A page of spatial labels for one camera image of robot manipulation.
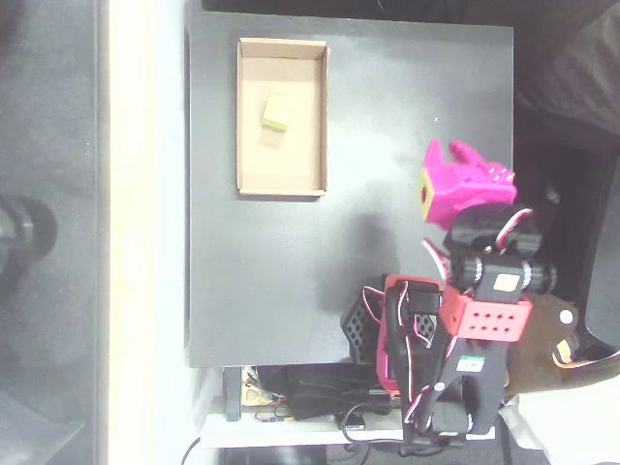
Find yellow-green cube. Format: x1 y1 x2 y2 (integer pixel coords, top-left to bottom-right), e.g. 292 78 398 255
262 91 292 131

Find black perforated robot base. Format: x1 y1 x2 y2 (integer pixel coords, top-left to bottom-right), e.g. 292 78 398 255
340 290 388 364

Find shallow cardboard box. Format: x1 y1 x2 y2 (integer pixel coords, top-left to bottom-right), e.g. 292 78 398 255
235 37 330 198

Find dark grey fabric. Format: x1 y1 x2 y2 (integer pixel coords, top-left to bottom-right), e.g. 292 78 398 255
511 0 620 146

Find brown fabric bag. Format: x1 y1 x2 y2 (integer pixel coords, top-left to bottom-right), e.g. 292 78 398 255
503 290 620 394

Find black work board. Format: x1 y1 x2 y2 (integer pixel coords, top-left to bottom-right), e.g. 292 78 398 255
183 10 514 369

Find black plug connector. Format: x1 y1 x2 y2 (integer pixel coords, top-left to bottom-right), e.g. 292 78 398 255
337 410 368 431

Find light wooden piece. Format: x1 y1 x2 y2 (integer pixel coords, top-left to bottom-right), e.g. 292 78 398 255
240 380 271 408

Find small circuit board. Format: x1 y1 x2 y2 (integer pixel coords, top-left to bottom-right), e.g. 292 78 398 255
254 405 295 423

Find white shelf board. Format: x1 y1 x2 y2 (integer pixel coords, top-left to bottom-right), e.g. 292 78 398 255
200 411 496 450

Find black table clamp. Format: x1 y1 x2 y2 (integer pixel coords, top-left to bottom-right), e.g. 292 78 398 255
222 366 243 422

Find black cable bundle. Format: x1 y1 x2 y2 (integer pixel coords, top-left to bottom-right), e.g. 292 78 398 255
283 363 391 421

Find black looped cable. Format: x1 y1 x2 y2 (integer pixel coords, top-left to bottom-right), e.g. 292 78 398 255
342 425 406 445

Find black hanging cable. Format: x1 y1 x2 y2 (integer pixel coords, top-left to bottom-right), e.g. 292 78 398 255
180 435 202 465

